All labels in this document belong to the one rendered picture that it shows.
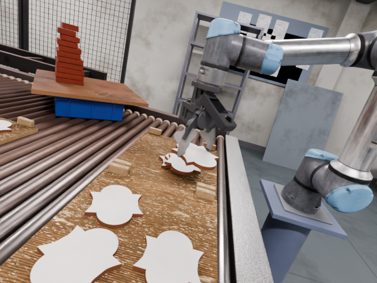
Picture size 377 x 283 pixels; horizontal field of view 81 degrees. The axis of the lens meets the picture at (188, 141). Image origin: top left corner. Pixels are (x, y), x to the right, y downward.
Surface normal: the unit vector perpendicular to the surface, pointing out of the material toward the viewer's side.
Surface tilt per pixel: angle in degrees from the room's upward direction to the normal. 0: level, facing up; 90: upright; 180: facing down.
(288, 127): 76
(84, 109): 90
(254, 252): 0
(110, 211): 0
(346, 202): 101
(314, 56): 113
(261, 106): 90
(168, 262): 0
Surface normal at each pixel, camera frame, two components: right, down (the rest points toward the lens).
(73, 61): 0.50, 0.41
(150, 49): -0.14, 0.31
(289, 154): -0.07, 0.07
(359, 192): -0.02, 0.51
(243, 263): 0.25, -0.91
